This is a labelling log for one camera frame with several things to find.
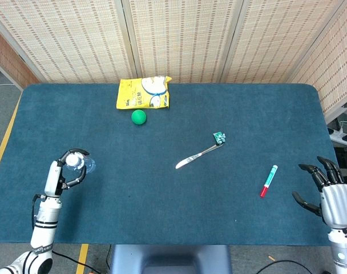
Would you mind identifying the black equipment box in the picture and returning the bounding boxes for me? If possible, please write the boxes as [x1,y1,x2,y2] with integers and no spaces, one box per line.
[333,146,347,183]

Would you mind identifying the green red marker pen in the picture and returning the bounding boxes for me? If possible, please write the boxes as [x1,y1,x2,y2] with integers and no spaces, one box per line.
[260,164,279,198]

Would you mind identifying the blue grey robot torso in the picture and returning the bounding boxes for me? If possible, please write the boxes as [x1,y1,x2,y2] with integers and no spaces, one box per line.
[110,244,233,274]

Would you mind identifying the yellow snack bag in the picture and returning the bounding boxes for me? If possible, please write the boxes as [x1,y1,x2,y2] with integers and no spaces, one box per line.
[116,75,172,110]

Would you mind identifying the white power strip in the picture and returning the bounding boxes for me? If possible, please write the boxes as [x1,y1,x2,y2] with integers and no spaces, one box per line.
[327,127,347,147]

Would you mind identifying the green ball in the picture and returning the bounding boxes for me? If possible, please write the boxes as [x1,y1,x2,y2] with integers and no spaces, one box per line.
[131,109,147,126]

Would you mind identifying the transparent water bottle white cap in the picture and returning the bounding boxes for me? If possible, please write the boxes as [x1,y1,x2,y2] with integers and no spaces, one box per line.
[65,153,96,174]

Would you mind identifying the brown woven screen panel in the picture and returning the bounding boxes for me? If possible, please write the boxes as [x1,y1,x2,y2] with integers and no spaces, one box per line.
[0,24,40,90]

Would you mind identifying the yellow floor tape strip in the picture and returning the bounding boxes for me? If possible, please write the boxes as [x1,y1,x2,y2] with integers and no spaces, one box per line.
[0,94,22,179]
[75,244,89,274]

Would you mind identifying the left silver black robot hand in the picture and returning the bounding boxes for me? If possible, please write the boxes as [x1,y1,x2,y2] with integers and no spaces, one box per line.
[44,148,91,198]

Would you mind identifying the blue table cloth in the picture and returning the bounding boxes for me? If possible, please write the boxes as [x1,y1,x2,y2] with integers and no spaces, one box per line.
[0,83,344,246]

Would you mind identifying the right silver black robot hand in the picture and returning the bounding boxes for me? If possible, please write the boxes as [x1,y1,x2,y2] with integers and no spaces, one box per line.
[292,156,347,228]

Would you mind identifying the silver table knife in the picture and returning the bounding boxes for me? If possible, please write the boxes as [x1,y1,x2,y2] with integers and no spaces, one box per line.
[175,143,224,170]

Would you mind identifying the beige woven screen panel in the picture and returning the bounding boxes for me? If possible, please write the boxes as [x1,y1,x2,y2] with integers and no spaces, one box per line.
[220,0,347,84]
[122,0,244,84]
[287,0,347,123]
[0,0,136,84]

